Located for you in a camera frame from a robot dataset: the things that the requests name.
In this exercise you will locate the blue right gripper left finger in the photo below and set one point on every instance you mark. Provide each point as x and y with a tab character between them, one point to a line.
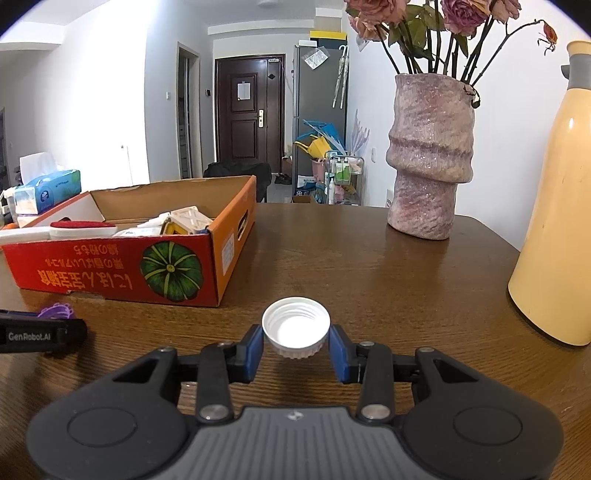
237	362

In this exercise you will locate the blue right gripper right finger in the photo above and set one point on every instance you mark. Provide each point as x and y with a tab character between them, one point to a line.
351	361

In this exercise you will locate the white bottle cap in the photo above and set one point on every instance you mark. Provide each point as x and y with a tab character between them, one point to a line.
296	327

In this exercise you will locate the red white lint brush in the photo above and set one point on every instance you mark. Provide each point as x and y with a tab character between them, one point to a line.
78	228

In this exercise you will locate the grey tape roll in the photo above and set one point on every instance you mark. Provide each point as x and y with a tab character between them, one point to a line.
24	235

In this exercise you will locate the cream cube charger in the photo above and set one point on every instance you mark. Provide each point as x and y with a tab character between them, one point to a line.
185	221

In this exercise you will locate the clear jar white pellets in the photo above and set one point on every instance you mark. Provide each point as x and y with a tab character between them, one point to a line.
136	232

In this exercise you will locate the small white medicine bottle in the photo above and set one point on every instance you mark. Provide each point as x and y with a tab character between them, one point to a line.
155	223

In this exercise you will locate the purple jar lid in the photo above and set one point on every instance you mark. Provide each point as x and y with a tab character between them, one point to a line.
57	311

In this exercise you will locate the red cardboard box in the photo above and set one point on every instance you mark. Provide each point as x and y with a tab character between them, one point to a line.
186	270

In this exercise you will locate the purple tissue pack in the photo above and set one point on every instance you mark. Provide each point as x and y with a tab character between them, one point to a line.
24	221

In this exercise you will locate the blue tissue pack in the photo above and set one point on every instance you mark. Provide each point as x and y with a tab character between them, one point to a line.
46	191

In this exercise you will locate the black bag on floor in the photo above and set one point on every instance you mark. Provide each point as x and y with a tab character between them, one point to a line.
261	171

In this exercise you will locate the yellow thermos jug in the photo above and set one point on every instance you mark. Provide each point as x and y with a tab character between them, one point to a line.
550	284

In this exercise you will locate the pink textured vase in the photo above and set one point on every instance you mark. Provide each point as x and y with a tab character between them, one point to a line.
431	148

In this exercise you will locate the dark brown door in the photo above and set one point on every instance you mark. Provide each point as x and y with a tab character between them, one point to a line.
249	109

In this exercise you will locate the grey refrigerator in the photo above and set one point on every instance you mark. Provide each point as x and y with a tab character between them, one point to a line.
316	72

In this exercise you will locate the dried pink roses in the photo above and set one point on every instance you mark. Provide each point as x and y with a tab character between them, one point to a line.
440	37

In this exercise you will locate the wire trolley rack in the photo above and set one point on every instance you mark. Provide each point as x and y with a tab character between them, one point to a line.
343	179

